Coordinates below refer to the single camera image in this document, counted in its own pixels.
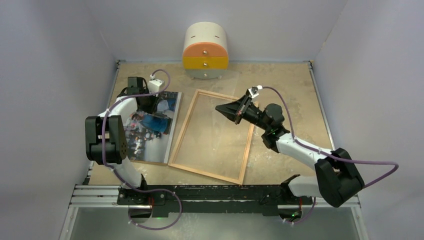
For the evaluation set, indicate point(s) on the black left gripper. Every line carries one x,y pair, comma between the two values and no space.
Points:
151,109

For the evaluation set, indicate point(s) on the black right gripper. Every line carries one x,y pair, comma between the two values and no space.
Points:
236,110

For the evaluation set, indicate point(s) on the printed photo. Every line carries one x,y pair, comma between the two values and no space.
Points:
149,135

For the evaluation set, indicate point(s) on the wooden picture frame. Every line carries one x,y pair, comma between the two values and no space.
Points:
208,144

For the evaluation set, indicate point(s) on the clear acrylic frame pane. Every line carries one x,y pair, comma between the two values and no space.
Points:
227,85

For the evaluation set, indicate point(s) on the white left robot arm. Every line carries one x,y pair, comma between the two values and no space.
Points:
106,143

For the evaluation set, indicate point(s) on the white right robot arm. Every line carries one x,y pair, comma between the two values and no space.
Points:
336,179

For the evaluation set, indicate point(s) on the round three-drawer mini cabinet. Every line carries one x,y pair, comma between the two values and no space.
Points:
205,51

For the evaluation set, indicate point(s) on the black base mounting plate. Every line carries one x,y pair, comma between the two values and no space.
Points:
268,200

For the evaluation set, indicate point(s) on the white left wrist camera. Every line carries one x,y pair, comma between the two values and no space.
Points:
155,85

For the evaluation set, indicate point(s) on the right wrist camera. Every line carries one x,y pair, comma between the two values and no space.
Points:
254,91

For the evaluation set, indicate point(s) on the aluminium extrusion rail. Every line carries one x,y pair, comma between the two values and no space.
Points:
103,196

